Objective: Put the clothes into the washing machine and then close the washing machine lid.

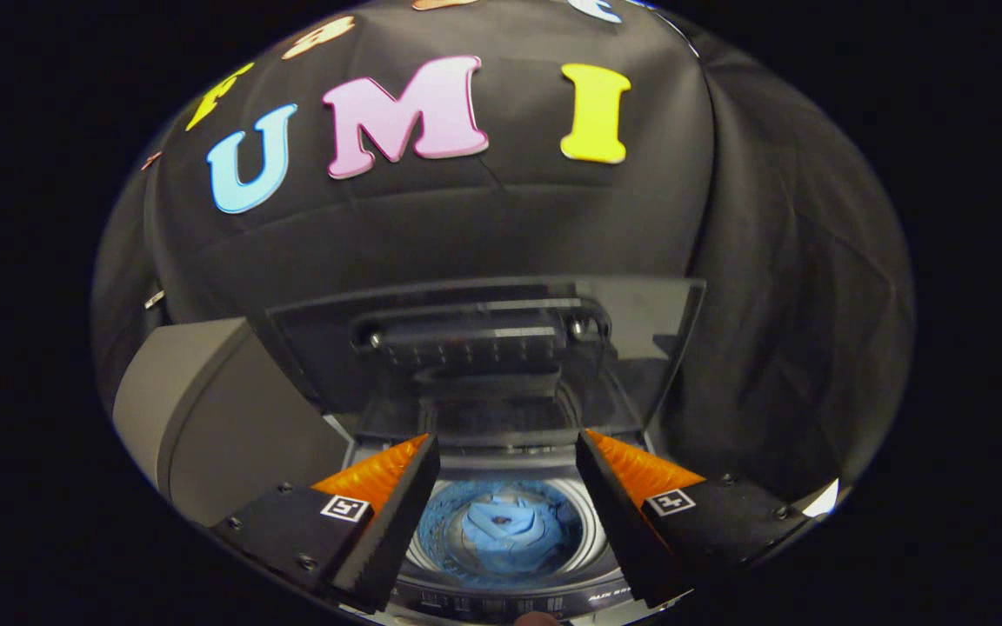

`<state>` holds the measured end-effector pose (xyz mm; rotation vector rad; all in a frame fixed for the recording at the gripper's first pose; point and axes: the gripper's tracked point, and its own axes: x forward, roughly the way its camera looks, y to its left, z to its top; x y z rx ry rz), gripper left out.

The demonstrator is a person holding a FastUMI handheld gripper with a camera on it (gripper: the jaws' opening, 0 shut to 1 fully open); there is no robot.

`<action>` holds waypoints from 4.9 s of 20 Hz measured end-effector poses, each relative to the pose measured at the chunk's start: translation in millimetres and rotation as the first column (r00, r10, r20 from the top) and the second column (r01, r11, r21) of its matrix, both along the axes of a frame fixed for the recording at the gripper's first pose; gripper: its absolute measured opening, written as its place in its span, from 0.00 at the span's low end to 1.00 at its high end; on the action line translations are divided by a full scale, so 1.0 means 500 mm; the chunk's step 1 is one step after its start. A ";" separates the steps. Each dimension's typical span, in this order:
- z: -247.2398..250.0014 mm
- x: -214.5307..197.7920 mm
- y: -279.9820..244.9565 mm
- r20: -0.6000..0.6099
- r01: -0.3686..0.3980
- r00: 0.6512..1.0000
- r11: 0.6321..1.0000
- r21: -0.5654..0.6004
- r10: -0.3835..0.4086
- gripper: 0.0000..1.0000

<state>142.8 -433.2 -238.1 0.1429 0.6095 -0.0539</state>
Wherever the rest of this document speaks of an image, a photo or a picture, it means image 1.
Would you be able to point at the pink clip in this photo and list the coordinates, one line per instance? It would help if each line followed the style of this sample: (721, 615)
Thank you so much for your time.
(150, 160)

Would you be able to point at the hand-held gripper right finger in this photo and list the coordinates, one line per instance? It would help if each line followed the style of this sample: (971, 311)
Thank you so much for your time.
(614, 522)

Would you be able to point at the grey box cabinet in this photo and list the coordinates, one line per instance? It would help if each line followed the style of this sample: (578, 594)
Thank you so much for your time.
(231, 426)

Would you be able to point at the silver clip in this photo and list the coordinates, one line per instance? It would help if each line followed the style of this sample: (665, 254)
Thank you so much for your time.
(154, 299)

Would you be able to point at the black backdrop cloth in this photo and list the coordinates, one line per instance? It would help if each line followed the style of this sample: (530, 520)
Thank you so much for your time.
(771, 304)

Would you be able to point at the grey washing machine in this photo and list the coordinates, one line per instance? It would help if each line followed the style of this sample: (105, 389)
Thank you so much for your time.
(510, 452)

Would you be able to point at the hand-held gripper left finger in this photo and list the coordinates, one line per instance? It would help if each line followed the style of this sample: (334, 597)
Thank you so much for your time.
(401, 522)

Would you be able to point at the light blue polo shirt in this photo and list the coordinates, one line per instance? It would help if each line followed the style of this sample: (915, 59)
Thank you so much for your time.
(501, 526)

